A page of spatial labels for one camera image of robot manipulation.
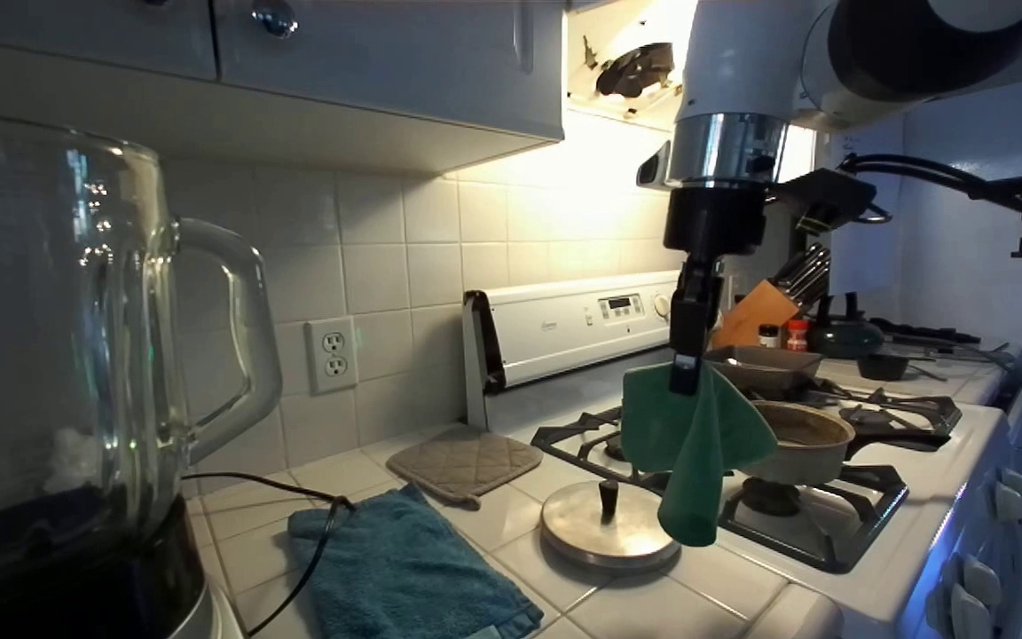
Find metal cabinet knob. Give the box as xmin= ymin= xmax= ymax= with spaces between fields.
xmin=245 ymin=0 xmax=305 ymax=38

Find grey pot holder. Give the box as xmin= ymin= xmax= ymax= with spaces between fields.
xmin=384 ymin=426 xmax=546 ymax=511

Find glass blender jar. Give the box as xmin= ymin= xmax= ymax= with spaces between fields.
xmin=0 ymin=109 xmax=287 ymax=598

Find small black skillet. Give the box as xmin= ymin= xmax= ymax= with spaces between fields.
xmin=856 ymin=347 xmax=950 ymax=385

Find round metal pot lid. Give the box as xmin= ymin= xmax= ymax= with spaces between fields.
xmin=536 ymin=476 xmax=681 ymax=574

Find dark frying pan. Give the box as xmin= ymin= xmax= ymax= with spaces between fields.
xmin=711 ymin=346 xmax=828 ymax=401

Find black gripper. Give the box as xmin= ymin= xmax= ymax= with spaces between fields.
xmin=660 ymin=184 xmax=769 ymax=397

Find white wall outlet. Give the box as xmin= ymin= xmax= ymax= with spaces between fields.
xmin=305 ymin=311 xmax=362 ymax=397

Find white stove burner knob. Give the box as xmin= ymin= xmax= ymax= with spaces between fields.
xmin=963 ymin=551 xmax=1005 ymax=614
xmin=947 ymin=581 xmax=992 ymax=639
xmin=990 ymin=468 xmax=1022 ymax=527

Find teal towel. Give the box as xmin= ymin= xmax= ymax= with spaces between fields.
xmin=284 ymin=482 xmax=546 ymax=639

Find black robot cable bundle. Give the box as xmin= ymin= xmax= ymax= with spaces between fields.
xmin=841 ymin=148 xmax=1022 ymax=240

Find green cloth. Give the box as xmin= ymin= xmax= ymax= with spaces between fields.
xmin=618 ymin=360 xmax=784 ymax=551

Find wooden knife block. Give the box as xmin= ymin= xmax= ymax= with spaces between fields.
xmin=711 ymin=282 xmax=806 ymax=354

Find black stove burner grate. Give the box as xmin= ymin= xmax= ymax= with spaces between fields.
xmin=527 ymin=401 xmax=912 ymax=580
xmin=702 ymin=351 xmax=966 ymax=459

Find white gas stove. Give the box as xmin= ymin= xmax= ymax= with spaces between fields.
xmin=456 ymin=267 xmax=1022 ymax=639

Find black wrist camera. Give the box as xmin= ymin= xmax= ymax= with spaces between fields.
xmin=769 ymin=162 xmax=894 ymax=231

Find brown frying pan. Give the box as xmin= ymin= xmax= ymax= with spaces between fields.
xmin=744 ymin=397 xmax=894 ymax=491

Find grey upper cabinet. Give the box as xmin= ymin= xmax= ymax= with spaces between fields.
xmin=0 ymin=0 xmax=571 ymax=177

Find black blender power cable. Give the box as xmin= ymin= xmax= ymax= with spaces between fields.
xmin=182 ymin=468 xmax=358 ymax=639

